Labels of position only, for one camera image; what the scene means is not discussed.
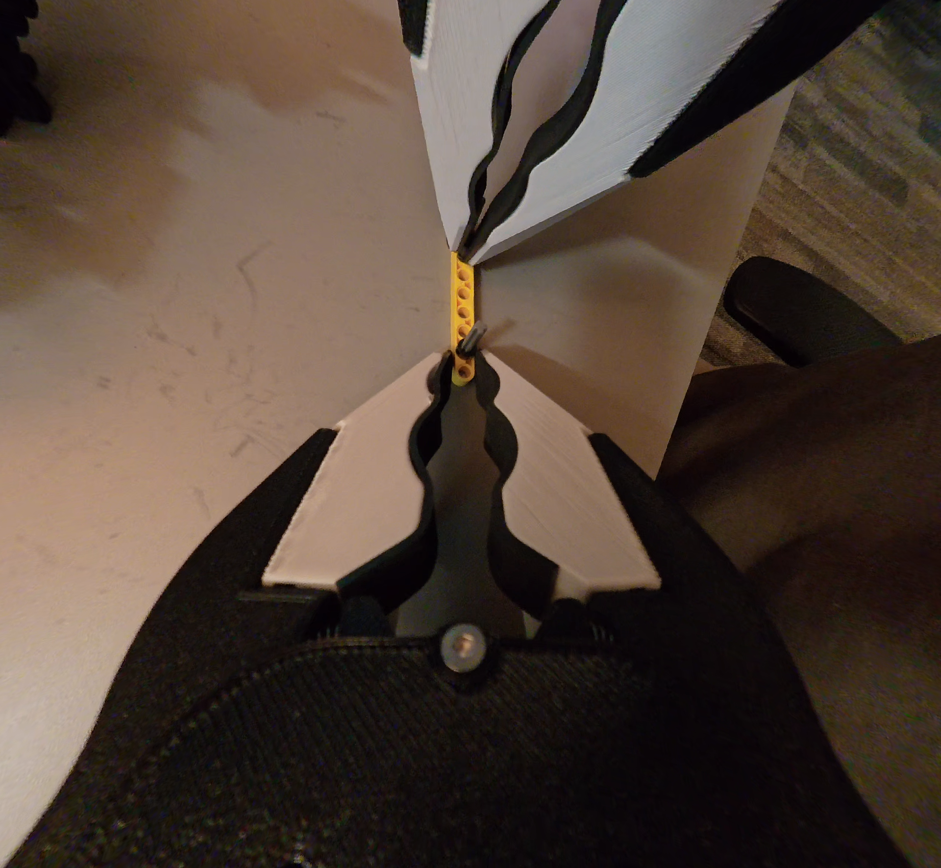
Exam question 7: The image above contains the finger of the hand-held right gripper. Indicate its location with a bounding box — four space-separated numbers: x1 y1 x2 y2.
410 0 591 253
463 0 800 266

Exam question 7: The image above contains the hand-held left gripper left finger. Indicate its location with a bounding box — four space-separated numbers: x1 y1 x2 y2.
262 350 453 615

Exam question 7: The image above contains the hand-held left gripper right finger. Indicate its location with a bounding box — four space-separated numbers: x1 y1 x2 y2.
475 355 661 622

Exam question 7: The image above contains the yellow perforated toy beam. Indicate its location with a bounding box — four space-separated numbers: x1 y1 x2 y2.
450 250 479 386

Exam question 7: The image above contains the black chair armrest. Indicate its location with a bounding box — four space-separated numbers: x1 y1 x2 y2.
724 256 905 369

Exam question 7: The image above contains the yellow black toy brick vehicle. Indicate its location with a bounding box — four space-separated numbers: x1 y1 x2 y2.
0 0 54 140

